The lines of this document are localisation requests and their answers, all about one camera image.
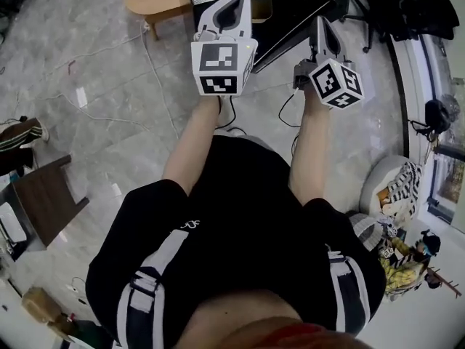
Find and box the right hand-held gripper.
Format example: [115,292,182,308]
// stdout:
[292,15,365,111]

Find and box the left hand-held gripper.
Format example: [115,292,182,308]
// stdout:
[190,0,259,97]

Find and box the person's right forearm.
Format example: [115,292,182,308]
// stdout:
[288,87,334,207]

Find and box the person's left forearm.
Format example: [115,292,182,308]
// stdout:
[161,95,223,196]

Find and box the yellow wooden box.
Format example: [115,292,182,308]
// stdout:
[250,0,274,24]

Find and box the black office chair base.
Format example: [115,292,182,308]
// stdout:
[339,0,388,54]

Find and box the black jacket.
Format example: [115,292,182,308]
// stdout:
[384,0,461,43]

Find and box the black headset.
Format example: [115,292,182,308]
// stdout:
[409,98,452,142]

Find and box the white round basket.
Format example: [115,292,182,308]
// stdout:
[358,154,425,229]

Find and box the black white striped cloth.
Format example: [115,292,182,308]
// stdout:
[386,161,424,218]

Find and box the grey knit beanie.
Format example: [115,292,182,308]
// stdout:
[347,212,384,252]

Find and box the person's black shirt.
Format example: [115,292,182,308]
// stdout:
[85,135,387,349]

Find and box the yellow patterned garment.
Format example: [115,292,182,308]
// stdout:
[379,237,432,294]

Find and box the dark wooden stool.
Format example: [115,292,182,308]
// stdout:
[12,153,91,249]

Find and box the wooden peg rack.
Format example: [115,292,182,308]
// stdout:
[424,266,463,298]

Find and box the white flat device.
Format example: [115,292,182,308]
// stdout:
[0,201,28,244]

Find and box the brown cardboard box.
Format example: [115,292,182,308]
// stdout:
[20,286,62,324]

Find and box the black desk frame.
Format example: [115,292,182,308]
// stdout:
[181,0,348,74]

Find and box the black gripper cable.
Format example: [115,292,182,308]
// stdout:
[216,96,238,129]
[278,88,303,129]

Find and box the white floor cable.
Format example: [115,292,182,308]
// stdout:
[34,19,182,140]

